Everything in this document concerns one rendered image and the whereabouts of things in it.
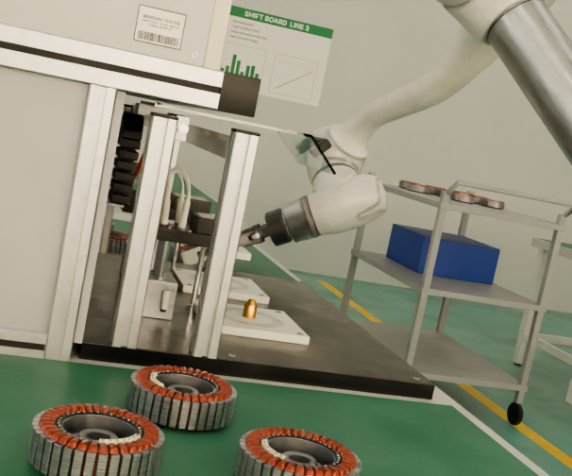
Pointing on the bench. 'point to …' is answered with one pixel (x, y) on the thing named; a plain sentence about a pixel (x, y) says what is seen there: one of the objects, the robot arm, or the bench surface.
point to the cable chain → (130, 126)
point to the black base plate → (228, 357)
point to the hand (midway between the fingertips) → (197, 253)
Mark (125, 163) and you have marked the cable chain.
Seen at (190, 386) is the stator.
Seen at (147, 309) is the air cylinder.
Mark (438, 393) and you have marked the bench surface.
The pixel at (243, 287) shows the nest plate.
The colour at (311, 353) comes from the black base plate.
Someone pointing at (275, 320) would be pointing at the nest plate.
